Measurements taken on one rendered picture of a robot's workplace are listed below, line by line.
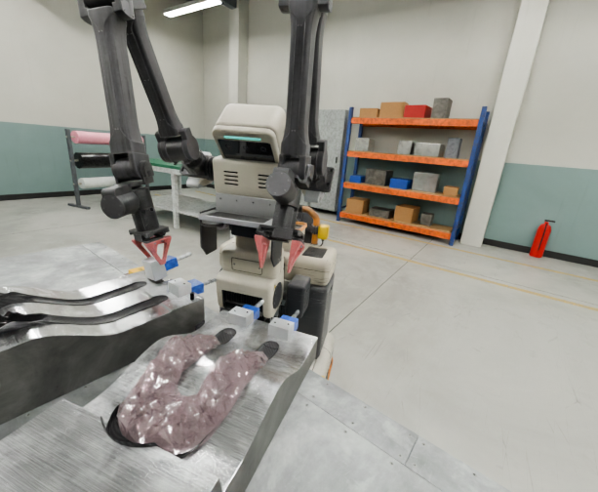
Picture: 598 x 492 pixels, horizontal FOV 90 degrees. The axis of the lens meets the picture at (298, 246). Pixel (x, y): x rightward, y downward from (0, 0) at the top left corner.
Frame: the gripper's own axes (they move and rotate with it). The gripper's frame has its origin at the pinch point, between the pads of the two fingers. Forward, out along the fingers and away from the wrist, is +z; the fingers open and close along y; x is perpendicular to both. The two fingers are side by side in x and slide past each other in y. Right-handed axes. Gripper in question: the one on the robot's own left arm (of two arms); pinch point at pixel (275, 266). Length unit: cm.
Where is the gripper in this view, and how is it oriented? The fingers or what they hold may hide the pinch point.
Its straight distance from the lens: 72.0
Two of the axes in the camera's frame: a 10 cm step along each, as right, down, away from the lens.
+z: -1.8, 9.7, -1.3
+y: 9.6, 1.5, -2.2
